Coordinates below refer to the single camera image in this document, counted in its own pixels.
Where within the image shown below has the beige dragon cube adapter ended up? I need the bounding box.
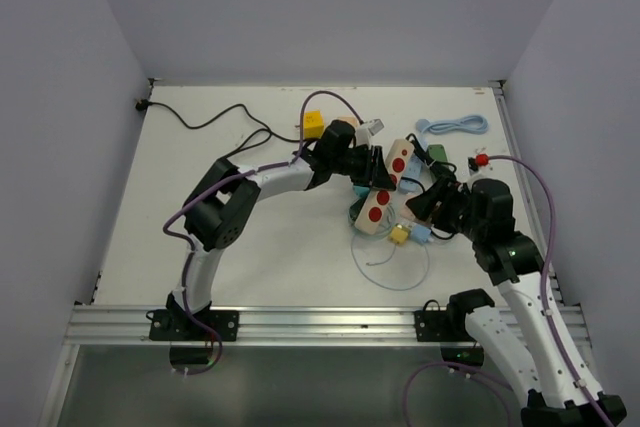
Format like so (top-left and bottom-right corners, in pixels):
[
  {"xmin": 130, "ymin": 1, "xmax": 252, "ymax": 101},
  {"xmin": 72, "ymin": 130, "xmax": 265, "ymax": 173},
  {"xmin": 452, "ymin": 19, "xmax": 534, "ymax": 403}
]
[{"xmin": 337, "ymin": 116, "xmax": 360, "ymax": 129}]

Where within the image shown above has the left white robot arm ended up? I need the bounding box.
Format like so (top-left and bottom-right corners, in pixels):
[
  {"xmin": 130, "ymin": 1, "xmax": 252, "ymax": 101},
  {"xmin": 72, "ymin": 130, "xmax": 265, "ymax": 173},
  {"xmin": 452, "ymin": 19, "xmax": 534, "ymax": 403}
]
[{"xmin": 154, "ymin": 120, "xmax": 400, "ymax": 340}]

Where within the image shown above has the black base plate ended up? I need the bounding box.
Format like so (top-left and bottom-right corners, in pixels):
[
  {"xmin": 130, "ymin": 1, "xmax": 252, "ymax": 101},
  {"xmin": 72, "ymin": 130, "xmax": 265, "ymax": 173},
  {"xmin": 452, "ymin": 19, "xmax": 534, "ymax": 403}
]
[
  {"xmin": 413, "ymin": 310, "xmax": 474, "ymax": 343},
  {"xmin": 145, "ymin": 309, "xmax": 240, "ymax": 342}
]

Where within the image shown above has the aluminium front rail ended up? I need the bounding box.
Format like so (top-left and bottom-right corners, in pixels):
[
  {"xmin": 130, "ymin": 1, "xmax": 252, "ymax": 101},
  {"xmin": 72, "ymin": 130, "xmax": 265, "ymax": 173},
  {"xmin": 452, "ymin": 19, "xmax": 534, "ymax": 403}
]
[{"xmin": 63, "ymin": 302, "xmax": 586, "ymax": 348}]

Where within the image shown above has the black power strip cable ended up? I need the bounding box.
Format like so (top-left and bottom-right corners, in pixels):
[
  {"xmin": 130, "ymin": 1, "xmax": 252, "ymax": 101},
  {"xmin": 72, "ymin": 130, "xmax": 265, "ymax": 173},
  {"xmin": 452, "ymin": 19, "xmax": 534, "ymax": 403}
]
[{"xmin": 133, "ymin": 99, "xmax": 459, "ymax": 242}]

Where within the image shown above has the blue adapter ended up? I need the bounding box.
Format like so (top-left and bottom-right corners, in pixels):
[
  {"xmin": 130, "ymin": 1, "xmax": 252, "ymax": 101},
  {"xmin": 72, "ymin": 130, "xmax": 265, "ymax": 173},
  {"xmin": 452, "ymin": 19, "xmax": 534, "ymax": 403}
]
[{"xmin": 409, "ymin": 224, "xmax": 432, "ymax": 245}]

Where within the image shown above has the light blue coiled cable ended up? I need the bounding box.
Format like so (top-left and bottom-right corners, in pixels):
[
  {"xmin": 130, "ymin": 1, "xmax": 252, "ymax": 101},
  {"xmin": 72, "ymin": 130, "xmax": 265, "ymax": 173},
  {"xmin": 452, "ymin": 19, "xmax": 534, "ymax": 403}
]
[{"xmin": 415, "ymin": 114, "xmax": 490, "ymax": 141}]

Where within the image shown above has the teal charger plug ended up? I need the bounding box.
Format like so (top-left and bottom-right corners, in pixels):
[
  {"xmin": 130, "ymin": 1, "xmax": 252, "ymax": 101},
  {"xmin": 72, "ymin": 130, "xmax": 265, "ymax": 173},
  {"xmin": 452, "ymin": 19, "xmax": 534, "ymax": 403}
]
[{"xmin": 353, "ymin": 185, "xmax": 370, "ymax": 199}]

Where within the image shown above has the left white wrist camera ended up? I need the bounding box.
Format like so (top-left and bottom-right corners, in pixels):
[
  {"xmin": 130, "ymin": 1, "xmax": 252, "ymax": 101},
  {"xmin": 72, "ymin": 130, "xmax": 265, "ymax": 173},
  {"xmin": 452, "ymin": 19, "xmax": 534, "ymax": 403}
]
[{"xmin": 354, "ymin": 118, "xmax": 384, "ymax": 147}]

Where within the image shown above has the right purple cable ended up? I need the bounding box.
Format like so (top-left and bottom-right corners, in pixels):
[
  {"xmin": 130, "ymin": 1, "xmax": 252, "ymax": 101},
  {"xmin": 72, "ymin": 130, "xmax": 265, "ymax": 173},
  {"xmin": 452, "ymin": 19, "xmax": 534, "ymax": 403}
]
[{"xmin": 403, "ymin": 152, "xmax": 616, "ymax": 427}]

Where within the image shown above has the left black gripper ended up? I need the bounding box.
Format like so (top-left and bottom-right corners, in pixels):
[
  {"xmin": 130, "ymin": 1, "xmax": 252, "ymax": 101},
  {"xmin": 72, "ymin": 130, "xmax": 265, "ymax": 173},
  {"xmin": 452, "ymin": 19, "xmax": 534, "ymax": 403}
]
[{"xmin": 330, "ymin": 144, "xmax": 394, "ymax": 190}]

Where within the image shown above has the beige power strip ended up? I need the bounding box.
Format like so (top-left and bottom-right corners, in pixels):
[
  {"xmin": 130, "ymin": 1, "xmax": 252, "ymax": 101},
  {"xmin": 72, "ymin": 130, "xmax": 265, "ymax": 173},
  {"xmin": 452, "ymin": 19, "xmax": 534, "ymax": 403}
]
[{"xmin": 354, "ymin": 139, "xmax": 414, "ymax": 235}]

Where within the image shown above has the green power strip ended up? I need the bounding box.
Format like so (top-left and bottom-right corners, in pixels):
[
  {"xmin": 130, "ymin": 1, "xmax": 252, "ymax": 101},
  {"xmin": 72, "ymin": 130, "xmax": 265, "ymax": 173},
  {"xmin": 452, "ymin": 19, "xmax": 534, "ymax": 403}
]
[{"xmin": 426, "ymin": 144, "xmax": 448, "ymax": 168}]

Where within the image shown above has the yellow cube socket adapter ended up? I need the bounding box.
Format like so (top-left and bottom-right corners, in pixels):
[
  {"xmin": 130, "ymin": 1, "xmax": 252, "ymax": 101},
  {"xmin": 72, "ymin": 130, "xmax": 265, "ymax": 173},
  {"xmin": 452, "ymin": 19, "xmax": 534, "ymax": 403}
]
[{"xmin": 300, "ymin": 110, "xmax": 325, "ymax": 140}]

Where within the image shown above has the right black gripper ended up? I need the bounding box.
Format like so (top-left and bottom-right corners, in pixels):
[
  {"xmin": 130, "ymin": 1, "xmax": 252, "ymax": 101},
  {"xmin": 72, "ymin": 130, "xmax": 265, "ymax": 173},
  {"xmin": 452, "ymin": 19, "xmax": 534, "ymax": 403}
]
[{"xmin": 407, "ymin": 174, "xmax": 485, "ymax": 241}]

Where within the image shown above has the purple cable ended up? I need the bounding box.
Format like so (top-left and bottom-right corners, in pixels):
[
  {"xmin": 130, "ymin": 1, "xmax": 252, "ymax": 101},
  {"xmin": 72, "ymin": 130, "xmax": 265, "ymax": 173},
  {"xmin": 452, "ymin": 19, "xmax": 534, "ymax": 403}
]
[
  {"xmin": 163, "ymin": 90, "xmax": 364, "ymax": 376},
  {"xmin": 403, "ymin": 152, "xmax": 616, "ymax": 427}
]

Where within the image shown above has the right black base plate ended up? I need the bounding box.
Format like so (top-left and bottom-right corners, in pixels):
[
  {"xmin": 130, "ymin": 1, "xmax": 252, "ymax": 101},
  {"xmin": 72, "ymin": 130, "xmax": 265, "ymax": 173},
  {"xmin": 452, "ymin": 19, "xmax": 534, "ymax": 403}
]
[{"xmin": 413, "ymin": 310, "xmax": 474, "ymax": 343}]

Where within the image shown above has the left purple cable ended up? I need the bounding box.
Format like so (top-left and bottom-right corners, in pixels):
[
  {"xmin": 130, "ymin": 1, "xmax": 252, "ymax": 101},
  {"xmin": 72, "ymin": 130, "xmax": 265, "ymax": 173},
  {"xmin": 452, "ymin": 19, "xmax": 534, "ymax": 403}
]
[{"xmin": 163, "ymin": 90, "xmax": 364, "ymax": 376}]

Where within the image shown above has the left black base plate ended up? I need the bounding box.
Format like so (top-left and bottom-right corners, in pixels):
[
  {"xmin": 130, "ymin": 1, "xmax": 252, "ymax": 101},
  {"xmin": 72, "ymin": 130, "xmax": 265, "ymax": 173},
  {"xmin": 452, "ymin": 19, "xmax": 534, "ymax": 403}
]
[{"xmin": 145, "ymin": 309, "xmax": 240, "ymax": 342}]

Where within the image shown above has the small yellow adapter plug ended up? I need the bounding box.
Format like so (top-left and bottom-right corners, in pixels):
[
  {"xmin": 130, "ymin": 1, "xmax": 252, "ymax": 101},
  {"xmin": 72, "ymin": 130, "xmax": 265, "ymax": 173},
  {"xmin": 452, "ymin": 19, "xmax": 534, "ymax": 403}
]
[{"xmin": 388, "ymin": 224, "xmax": 411, "ymax": 246}]

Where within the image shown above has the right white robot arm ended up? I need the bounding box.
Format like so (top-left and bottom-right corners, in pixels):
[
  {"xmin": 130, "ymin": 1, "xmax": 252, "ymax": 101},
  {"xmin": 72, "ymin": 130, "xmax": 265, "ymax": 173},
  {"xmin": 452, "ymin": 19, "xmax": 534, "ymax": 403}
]
[{"xmin": 405, "ymin": 178, "xmax": 627, "ymax": 426}]

